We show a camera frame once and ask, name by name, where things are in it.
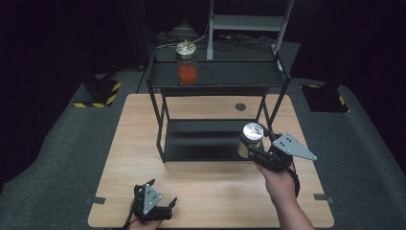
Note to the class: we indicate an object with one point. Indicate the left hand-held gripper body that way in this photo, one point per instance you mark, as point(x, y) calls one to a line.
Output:
point(146, 204)

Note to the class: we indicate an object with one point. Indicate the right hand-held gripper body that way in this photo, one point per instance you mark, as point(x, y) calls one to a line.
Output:
point(281, 155)

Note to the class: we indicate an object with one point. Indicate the silver-lidded clear glass jar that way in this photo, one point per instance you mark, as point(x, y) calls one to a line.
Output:
point(252, 135)

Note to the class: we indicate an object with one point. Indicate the black two-tier metal rack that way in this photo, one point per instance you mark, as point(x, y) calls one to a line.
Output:
point(223, 75)

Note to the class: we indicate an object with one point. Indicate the gold-lidded jar of orange powder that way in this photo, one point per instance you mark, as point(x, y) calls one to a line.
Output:
point(187, 64)

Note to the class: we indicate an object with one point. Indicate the person's left hand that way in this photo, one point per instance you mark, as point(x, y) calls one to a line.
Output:
point(143, 225)

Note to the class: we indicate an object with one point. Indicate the person's right hand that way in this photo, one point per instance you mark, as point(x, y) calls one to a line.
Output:
point(279, 183)

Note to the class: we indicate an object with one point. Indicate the round dark table grommet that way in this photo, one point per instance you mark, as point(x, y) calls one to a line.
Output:
point(240, 107)

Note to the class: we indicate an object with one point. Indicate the grey tape strip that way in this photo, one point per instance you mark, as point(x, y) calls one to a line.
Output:
point(95, 200)
point(324, 198)

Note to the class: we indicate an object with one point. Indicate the black yellow-striped stand base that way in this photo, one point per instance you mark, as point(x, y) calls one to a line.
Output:
point(325, 97)
point(99, 92)

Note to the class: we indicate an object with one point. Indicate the grey metal stand frame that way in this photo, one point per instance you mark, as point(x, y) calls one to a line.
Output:
point(245, 23)

